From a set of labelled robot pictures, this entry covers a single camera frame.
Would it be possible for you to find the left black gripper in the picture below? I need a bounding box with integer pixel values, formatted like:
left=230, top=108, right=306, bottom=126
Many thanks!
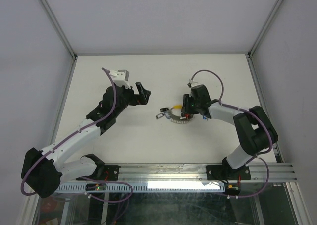
left=113, top=82, right=150, bottom=117

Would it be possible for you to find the large keyring with yellow grip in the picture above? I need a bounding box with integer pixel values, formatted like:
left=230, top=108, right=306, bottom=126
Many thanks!
left=155, top=105, right=194, bottom=124

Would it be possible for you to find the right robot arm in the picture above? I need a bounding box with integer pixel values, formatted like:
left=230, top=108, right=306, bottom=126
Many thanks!
left=181, top=83, right=278, bottom=182

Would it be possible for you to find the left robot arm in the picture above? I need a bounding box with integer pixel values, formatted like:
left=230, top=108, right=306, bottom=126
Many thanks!
left=21, top=82, right=151, bottom=198

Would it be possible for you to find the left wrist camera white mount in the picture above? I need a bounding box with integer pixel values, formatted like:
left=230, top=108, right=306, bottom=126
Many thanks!
left=102, top=68, right=131, bottom=89

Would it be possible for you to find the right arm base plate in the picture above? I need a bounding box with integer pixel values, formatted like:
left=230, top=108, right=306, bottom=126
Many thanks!
left=206, top=165, right=251, bottom=181

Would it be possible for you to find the aluminium mounting rail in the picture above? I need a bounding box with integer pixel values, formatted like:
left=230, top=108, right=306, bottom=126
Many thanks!
left=105, top=162, right=297, bottom=183

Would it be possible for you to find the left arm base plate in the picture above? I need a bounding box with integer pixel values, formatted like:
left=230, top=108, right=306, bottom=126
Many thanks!
left=97, top=165, right=121, bottom=181

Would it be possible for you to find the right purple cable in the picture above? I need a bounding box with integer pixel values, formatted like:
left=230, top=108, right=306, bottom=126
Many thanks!
left=187, top=69, right=274, bottom=199

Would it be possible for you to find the slotted white cable duct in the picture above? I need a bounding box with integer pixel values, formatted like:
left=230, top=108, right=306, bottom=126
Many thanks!
left=56, top=181, right=225, bottom=194

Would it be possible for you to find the right aluminium frame post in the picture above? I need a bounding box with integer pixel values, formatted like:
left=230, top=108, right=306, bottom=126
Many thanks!
left=248, top=0, right=285, bottom=58

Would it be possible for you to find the aluminium frame post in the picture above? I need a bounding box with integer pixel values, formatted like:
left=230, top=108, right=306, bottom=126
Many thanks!
left=38, top=0, right=77, bottom=59
left=248, top=0, right=285, bottom=58

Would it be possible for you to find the left aluminium frame post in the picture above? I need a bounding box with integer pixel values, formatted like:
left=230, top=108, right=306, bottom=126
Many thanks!
left=38, top=0, right=77, bottom=59

